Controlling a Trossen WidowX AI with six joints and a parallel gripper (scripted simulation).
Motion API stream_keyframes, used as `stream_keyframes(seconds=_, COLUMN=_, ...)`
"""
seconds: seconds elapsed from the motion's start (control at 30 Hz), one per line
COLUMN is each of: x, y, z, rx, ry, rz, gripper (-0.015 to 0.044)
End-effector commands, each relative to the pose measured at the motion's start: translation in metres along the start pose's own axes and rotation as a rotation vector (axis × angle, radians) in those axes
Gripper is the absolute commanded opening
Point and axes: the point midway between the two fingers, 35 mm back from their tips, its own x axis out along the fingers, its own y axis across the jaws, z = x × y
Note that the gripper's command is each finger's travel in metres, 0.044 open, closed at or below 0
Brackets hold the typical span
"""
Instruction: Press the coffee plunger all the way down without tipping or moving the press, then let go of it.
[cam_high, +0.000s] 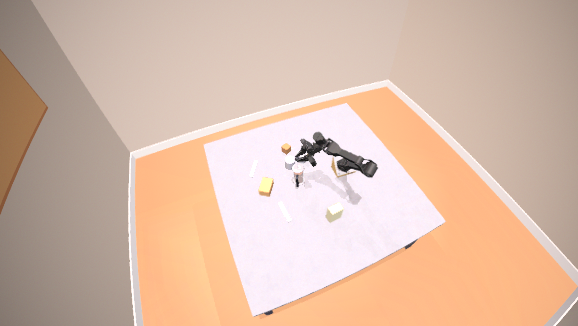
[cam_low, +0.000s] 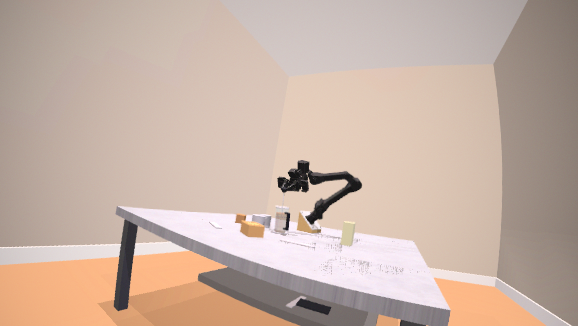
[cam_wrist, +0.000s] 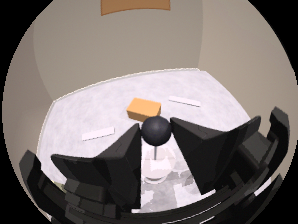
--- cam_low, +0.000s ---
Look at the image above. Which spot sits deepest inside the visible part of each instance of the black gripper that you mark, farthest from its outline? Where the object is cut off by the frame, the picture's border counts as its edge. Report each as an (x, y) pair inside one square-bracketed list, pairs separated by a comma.
[(293, 184)]

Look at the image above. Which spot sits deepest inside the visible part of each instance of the grey shelf under table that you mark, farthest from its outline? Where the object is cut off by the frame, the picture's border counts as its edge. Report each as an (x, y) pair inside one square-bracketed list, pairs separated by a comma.
[(272, 299)]

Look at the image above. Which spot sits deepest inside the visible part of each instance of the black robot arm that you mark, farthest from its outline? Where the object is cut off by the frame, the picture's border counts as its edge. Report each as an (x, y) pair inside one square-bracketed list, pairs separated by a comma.
[(316, 178)]

